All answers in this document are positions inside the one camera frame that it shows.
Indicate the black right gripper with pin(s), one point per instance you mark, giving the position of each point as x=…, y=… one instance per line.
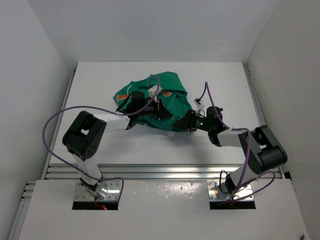
x=186, y=123

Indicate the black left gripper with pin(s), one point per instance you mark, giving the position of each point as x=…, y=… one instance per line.
x=160, y=111

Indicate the green zip-up jacket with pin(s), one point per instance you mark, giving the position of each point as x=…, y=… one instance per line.
x=173, y=97

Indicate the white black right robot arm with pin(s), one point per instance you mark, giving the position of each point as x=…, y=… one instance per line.
x=262, y=150

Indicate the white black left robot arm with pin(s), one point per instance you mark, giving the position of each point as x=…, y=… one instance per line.
x=83, y=137

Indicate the white front cover panel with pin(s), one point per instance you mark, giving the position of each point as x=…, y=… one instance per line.
x=162, y=210

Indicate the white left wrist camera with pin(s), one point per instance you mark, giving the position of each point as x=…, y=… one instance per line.
x=154, y=90

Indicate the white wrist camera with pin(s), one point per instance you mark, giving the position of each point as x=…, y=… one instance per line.
x=199, y=105
x=154, y=90

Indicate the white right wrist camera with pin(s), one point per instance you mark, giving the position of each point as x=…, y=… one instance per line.
x=199, y=105

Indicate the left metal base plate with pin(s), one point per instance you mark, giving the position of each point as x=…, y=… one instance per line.
x=107, y=191

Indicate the aluminium table edge rail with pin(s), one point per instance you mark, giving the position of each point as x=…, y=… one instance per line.
x=60, y=171

